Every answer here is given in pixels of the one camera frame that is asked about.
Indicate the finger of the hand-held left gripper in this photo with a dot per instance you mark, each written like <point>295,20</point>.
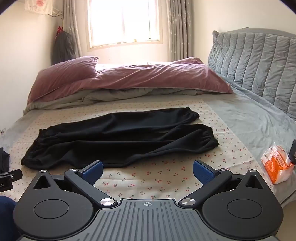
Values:
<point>13,174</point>

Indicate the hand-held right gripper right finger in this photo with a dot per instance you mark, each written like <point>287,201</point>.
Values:
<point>203,171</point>

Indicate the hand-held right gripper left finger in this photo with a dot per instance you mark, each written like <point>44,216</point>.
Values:
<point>93,172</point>

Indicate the black pants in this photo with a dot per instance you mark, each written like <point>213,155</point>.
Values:
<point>115,139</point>

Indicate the cherry print cloth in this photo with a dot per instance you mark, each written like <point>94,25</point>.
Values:
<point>161,177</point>

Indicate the person's blue clothing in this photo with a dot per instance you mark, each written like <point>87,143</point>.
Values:
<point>5,217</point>

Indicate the orange and white packet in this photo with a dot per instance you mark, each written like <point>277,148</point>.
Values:
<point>276,165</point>

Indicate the black object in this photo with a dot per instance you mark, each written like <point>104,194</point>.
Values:
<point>293,151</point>

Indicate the pink pillow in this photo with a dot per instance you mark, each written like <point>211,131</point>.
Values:
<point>64,74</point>

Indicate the pink and grey duvet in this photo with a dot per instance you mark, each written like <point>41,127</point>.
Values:
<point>150,76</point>

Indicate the grey quilted headboard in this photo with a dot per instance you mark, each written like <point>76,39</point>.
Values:
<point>254,60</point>

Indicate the grey hanging garment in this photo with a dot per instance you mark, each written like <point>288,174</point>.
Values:
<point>63,48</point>

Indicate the red dotted hanging item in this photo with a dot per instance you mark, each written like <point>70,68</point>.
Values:
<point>59,31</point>

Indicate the grey patterned curtain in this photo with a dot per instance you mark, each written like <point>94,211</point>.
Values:
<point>71,18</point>
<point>179,27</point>

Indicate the window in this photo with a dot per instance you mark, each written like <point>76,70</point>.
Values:
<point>122,20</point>

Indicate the white printed cloth cover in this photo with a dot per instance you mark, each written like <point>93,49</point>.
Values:
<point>41,5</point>

